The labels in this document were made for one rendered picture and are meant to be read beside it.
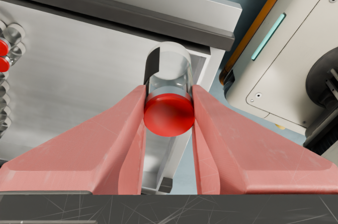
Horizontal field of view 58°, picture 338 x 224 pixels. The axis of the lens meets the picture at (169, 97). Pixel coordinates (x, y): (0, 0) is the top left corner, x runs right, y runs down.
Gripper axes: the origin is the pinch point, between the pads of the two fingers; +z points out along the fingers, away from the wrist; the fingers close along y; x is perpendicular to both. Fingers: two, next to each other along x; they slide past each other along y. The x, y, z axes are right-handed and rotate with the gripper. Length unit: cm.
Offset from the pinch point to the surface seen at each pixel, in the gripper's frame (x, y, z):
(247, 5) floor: 34, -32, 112
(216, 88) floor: 75, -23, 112
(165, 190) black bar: 35.8, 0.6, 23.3
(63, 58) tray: 11.6, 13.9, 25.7
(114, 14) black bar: 4.9, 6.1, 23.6
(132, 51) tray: 10.4, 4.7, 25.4
